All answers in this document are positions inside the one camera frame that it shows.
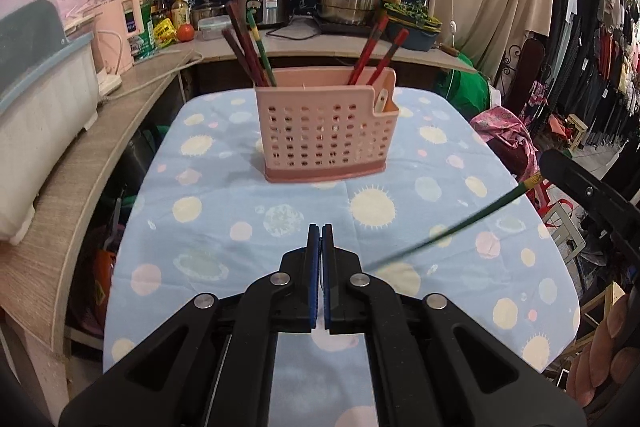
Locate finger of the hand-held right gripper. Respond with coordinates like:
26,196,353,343
540,149,608,220

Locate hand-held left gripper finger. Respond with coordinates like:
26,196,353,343
60,224,321,427
322,224,586,427

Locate green chopstick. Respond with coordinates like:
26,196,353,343
247,12,277,88
367,179,543,270

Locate pink perforated utensil basket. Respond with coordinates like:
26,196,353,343
254,67,401,184

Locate bright red chopstick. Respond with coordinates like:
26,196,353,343
368,29,410,86
347,13,391,86

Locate dark red chopstick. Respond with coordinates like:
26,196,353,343
233,4,268,86
226,1,262,86
221,29,258,86

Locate person's right hand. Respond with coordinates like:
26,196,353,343
567,302,640,410

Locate red stool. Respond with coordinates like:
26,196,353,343
525,181,557,214

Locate wooden stool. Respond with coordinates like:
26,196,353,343
564,113,590,150

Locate pink patterned cloth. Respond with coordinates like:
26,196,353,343
470,106,542,190

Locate dark chair back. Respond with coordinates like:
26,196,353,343
507,40,547,118

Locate blue printed tablecloth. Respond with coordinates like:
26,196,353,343
102,87,583,427

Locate green bag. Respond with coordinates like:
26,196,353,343
434,52,498,120

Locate hanging clothes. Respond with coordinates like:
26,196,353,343
547,0,640,152

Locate orange bag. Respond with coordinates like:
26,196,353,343
92,247,118,323

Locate blue planter with plants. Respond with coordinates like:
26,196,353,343
382,2,444,53

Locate wooden counter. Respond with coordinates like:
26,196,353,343
0,14,478,353

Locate black cooktop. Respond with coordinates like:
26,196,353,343
312,16,383,34

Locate clear food container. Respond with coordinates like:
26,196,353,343
197,15,234,32

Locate small steel pot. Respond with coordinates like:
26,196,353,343
190,0,227,26

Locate yellow packet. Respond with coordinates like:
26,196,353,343
152,19,177,48

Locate green white canister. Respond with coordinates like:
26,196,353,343
129,0,157,58

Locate yellow oil bottle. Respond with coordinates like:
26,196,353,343
171,0,191,29

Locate white dish drainer teal lid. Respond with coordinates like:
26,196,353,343
0,0,101,244

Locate pink small appliance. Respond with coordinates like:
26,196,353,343
94,0,143,75

